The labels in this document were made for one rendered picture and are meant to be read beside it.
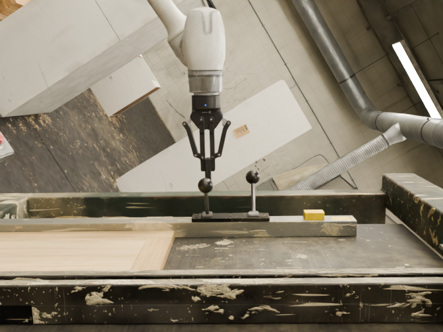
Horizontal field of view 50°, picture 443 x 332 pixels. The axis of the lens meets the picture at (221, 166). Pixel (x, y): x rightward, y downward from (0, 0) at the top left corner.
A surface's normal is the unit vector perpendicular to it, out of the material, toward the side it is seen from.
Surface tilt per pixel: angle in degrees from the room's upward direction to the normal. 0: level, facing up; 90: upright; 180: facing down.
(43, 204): 90
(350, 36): 90
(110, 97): 90
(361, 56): 90
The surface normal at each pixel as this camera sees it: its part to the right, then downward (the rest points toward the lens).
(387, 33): -0.05, 0.15
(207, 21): 0.21, -0.05
